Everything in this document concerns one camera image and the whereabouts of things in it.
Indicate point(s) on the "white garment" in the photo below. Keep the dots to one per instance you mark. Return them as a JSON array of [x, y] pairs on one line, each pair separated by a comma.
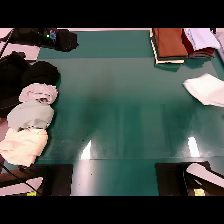
[[207, 88], [202, 37]]

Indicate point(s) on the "black garment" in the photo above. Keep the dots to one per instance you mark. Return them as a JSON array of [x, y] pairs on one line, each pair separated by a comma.
[[10, 76], [40, 74]]

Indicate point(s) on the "pink garment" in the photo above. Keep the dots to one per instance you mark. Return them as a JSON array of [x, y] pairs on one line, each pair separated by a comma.
[[34, 92]]

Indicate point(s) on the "red garment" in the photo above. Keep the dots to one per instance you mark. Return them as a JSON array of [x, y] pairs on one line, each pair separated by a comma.
[[200, 52]]

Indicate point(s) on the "cream garment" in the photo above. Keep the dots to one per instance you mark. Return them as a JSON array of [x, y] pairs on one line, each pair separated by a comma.
[[23, 146]]

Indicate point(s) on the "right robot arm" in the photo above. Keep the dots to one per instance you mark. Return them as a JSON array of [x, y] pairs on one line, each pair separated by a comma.
[[169, 180]]

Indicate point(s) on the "brown garment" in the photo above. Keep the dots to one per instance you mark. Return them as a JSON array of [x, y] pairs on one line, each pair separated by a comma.
[[170, 42]]

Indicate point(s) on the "black device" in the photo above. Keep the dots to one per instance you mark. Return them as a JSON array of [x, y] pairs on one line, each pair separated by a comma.
[[46, 38]]

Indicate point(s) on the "grey garment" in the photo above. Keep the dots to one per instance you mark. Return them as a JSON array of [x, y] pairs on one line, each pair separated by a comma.
[[30, 115]]

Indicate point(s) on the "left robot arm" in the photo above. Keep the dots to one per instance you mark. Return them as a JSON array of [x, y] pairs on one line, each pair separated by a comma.
[[60, 180]]

